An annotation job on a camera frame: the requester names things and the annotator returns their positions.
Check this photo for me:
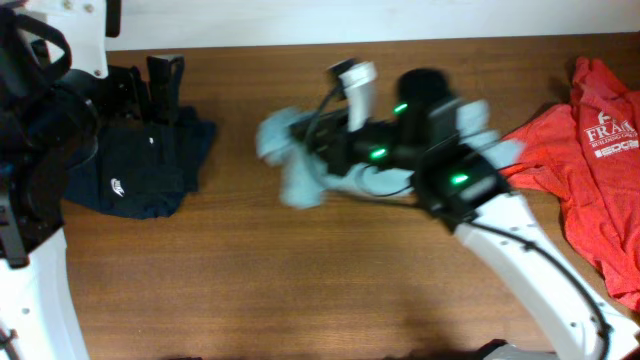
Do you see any light blue t-shirt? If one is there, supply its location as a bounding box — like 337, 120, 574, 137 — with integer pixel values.
256, 100, 525, 209

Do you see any red printed t-shirt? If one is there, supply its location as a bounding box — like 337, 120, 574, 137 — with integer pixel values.
502, 57, 639, 311

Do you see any folded black garment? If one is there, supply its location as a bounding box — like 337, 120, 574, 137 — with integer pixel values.
64, 107, 217, 220

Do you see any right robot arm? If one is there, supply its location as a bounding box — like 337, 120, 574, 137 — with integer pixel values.
288, 66, 639, 359

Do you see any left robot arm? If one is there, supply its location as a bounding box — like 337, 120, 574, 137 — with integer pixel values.
1, 1, 184, 359

